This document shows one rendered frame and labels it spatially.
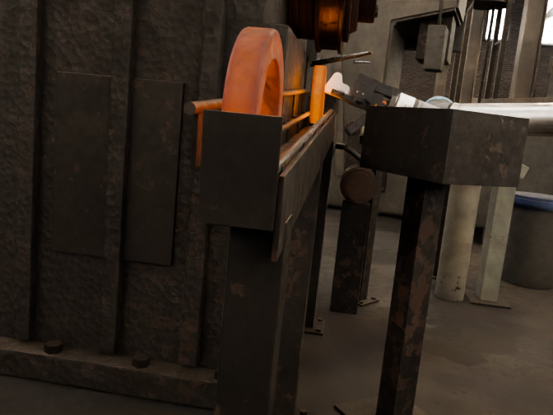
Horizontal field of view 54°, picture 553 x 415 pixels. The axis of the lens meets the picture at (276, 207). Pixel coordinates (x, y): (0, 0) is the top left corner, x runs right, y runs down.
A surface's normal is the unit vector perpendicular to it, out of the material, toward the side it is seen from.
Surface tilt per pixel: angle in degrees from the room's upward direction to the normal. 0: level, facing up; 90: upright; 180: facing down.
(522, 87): 90
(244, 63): 59
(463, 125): 90
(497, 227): 90
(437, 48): 90
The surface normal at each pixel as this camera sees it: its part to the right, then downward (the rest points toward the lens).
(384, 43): -0.37, 0.11
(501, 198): -0.14, 0.15
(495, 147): 0.45, 0.18
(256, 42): -0.02, -0.67
